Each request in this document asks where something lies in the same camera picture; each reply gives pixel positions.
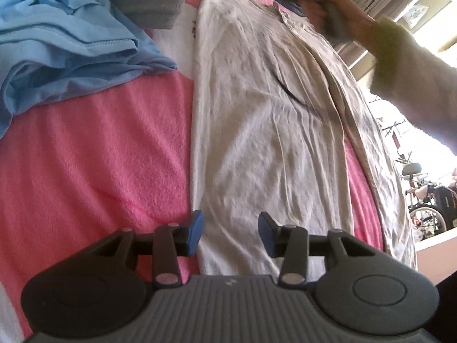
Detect pink floral blanket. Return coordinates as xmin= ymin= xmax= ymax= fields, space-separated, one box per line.
xmin=0 ymin=0 xmax=386 ymax=336

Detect person's right forearm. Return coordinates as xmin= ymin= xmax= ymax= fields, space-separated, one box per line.
xmin=369 ymin=16 xmax=457 ymax=151

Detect grey sweater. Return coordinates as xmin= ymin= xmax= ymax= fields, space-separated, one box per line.
xmin=103 ymin=0 xmax=201 ymax=29

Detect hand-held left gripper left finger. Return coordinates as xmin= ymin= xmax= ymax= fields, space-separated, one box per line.
xmin=87 ymin=210 xmax=205 ymax=288

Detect person's right hand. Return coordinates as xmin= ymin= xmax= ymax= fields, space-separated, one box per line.
xmin=303 ymin=0 xmax=379 ymax=58

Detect hanging plastic bag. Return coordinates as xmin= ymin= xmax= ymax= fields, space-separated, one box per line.
xmin=403 ymin=3 xmax=429 ymax=27

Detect beige pants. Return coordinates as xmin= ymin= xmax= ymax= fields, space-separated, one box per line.
xmin=189 ymin=0 xmax=418 ymax=279

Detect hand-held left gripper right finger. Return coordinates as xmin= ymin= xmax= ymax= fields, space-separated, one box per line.
xmin=258 ymin=212 xmax=375 ymax=288

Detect light blue shirt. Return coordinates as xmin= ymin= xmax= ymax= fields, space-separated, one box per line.
xmin=0 ymin=0 xmax=178 ymax=140

